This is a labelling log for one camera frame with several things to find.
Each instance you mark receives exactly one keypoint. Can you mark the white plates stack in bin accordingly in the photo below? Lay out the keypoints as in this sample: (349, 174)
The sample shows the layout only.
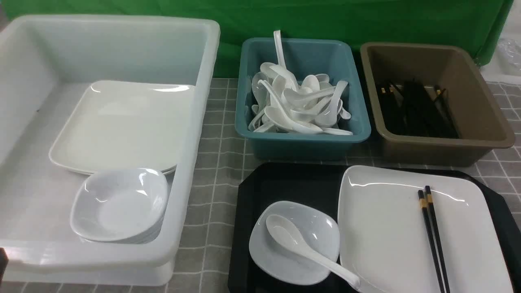
(121, 124)

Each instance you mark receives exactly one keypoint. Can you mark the black serving tray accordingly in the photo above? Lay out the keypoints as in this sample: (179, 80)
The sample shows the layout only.
(317, 186)

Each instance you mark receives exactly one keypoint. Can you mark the large white square plate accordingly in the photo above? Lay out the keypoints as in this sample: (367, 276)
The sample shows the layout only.
(384, 239)

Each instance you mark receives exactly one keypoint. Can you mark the pile of white spoons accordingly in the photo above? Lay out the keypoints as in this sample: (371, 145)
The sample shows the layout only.
(310, 107)

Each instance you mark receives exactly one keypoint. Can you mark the small white bowl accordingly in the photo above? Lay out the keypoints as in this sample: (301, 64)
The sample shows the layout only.
(319, 230)

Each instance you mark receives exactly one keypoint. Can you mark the white bowls stack in bin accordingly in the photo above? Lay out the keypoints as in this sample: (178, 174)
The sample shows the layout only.
(124, 206)

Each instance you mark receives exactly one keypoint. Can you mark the green backdrop cloth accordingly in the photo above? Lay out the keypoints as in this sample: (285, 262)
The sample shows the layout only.
(473, 25)

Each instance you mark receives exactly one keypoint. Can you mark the white ceramic soup spoon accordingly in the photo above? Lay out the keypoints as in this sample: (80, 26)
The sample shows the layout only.
(284, 232)

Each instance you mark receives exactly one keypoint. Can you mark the teal plastic bin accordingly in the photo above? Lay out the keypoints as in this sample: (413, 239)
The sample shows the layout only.
(303, 57)

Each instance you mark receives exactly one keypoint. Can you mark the brown plastic bin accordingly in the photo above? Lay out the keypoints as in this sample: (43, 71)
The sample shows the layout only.
(477, 117)

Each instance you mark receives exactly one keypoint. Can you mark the black chopstick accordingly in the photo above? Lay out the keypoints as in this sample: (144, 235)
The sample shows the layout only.
(437, 239)
(431, 239)

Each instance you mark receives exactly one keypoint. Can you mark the pile of black chopsticks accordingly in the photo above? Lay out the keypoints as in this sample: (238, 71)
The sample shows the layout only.
(412, 110)

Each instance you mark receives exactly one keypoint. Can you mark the large white plastic bin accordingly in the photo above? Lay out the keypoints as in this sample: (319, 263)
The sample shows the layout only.
(41, 52)

